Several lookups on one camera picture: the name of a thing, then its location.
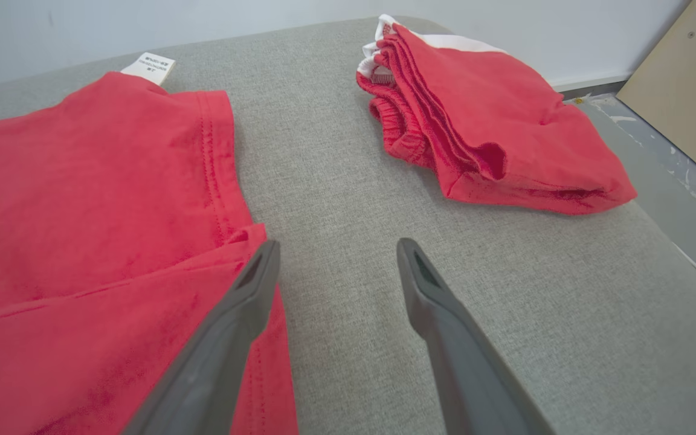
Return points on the red white striped jersey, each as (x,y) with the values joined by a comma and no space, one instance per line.
(82,181)

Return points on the light wooden board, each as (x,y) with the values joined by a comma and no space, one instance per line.
(692,90)

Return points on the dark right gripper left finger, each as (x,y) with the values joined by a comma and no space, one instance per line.
(203,374)

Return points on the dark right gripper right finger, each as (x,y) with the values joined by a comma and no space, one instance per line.
(469,386)

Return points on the red shorts with white panel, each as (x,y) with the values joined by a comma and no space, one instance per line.
(493,121)

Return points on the wall baseboard strip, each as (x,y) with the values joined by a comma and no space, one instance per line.
(589,82)

